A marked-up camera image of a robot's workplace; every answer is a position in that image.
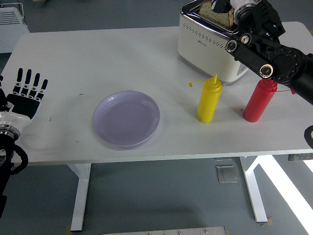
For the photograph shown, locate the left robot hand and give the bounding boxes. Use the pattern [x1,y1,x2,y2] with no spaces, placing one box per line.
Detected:
[0,68,49,132]

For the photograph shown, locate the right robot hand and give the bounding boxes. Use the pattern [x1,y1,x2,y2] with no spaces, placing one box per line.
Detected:
[211,0,260,13]

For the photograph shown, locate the brown bread slice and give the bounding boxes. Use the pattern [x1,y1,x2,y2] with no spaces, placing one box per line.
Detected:
[198,0,237,27]

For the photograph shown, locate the cream and chrome toaster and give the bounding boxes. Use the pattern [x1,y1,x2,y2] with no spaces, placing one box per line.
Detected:
[178,0,250,86]

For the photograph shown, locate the purple round plate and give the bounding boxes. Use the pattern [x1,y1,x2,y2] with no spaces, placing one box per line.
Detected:
[92,90,161,147]

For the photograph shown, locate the white slatted cart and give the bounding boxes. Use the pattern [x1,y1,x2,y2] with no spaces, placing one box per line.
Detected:
[0,2,31,54]

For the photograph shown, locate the yellow squeeze bottle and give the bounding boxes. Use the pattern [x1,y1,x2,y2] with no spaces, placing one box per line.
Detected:
[188,73,223,123]

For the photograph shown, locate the red squeeze bottle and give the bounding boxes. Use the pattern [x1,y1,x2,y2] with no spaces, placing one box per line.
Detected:
[243,79,296,122]

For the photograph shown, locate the white table leg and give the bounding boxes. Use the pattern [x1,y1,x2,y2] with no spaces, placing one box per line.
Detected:
[67,163,92,232]
[239,156,268,223]

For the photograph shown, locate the metal floor outlet cover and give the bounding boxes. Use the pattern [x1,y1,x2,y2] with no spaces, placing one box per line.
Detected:
[215,165,238,184]

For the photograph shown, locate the grey table control panel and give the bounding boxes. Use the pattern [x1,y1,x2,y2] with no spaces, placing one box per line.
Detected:
[288,153,313,162]

